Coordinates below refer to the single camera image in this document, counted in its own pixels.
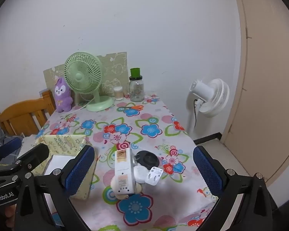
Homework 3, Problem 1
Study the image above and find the white power adapter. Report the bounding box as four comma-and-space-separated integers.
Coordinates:
144, 166, 163, 187

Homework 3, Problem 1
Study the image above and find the green desk fan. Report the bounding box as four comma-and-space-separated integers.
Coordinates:
64, 51, 115, 112

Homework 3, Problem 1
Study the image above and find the black fan cable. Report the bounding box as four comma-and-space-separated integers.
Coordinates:
194, 99, 199, 130

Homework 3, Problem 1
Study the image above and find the person's left hand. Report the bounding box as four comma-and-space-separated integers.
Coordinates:
3, 205, 17, 228

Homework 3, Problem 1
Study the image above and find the white round case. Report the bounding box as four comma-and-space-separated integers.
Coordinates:
134, 165, 150, 184

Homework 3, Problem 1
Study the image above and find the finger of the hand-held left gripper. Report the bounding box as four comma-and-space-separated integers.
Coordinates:
16, 143, 50, 174
0, 137, 23, 167

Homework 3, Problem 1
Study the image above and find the beige round cartoon case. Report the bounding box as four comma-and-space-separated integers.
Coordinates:
110, 176, 144, 200

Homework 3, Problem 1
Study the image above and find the black round cap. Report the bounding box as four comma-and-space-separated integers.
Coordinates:
134, 150, 159, 170

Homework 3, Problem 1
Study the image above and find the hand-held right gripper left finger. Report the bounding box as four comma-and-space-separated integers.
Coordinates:
13, 145, 95, 231

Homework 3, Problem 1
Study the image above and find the yellow patterned storage box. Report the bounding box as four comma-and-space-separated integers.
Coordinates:
31, 135, 98, 200

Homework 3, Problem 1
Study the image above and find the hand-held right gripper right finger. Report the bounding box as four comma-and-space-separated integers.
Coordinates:
193, 146, 277, 231

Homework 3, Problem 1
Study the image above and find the glass jar with green lid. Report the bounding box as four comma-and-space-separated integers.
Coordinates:
129, 68, 145, 102

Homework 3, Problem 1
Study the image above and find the floral tablecloth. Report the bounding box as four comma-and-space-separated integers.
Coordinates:
35, 91, 219, 231

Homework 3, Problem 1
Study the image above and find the purple plush toy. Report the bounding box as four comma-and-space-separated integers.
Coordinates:
53, 76, 74, 113

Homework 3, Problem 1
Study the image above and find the wooden chair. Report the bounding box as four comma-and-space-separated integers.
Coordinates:
0, 90, 56, 136

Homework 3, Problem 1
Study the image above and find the white standing fan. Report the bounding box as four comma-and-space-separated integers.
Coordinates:
187, 78, 230, 135

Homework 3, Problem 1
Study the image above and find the beige patterned board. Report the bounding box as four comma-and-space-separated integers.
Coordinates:
43, 52, 128, 99

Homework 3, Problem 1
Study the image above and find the white fan cable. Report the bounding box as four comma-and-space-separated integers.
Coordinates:
71, 96, 97, 112

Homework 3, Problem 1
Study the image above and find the cotton swab container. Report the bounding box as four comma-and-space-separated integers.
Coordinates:
113, 86, 124, 101

